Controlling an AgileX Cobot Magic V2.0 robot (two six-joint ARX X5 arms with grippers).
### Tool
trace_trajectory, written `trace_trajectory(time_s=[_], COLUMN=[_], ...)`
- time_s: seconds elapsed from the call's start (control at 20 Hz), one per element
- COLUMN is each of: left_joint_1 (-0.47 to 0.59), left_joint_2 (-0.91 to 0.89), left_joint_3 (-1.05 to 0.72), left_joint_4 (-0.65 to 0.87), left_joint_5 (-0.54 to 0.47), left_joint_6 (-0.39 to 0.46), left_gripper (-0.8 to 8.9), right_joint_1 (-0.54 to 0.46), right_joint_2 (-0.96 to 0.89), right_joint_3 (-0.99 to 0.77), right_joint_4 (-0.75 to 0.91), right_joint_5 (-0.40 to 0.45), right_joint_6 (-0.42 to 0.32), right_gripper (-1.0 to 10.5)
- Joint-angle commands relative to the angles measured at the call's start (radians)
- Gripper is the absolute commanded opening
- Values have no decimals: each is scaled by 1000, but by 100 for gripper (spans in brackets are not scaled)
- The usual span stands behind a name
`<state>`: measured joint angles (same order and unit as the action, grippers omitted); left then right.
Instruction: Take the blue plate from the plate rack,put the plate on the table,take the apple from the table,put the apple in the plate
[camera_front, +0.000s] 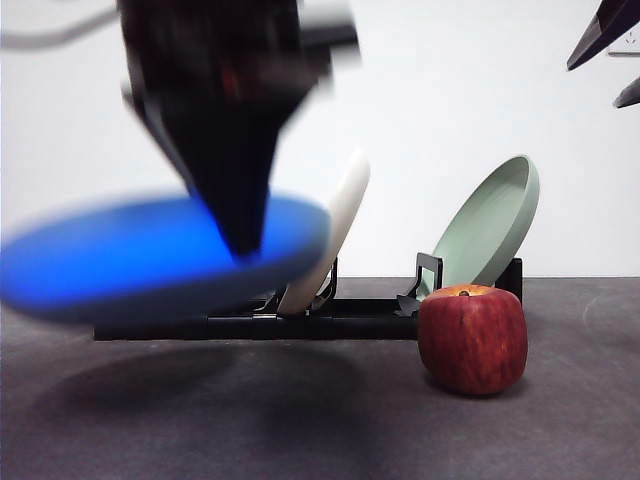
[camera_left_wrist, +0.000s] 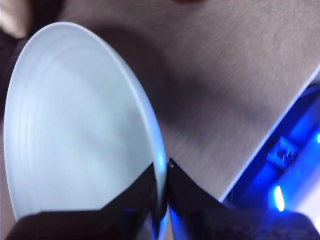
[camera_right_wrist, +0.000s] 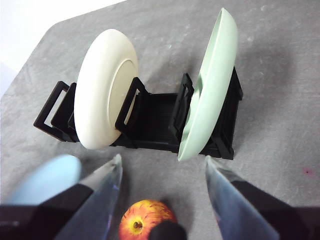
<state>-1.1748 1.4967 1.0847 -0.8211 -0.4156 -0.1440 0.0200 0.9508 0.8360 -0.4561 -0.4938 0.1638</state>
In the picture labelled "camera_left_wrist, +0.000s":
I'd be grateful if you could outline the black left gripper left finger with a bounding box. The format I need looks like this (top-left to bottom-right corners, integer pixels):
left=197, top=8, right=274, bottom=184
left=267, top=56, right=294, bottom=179
left=4, top=161, right=158, bottom=240

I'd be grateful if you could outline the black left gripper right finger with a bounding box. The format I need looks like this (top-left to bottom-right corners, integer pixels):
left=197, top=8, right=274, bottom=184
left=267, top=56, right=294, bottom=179
left=166, top=157, right=320, bottom=240

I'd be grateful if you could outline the blue round plate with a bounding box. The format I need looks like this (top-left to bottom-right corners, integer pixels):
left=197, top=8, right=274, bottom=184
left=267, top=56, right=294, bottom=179
left=3, top=21, right=168, bottom=222

